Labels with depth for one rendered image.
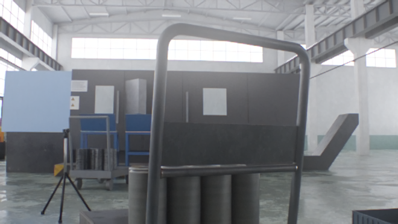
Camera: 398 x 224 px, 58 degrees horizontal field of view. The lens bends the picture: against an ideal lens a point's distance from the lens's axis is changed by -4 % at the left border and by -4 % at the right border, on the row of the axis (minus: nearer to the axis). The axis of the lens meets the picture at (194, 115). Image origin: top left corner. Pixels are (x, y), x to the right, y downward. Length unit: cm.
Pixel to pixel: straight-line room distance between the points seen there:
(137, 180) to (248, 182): 42
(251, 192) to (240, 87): 632
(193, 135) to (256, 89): 666
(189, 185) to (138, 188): 17
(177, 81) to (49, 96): 256
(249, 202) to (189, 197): 25
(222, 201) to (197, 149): 29
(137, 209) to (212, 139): 33
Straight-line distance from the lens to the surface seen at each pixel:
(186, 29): 106
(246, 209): 140
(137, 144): 734
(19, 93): 793
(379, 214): 239
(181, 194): 126
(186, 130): 108
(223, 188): 132
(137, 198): 121
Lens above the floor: 63
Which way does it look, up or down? 4 degrees up
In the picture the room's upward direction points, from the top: straight up
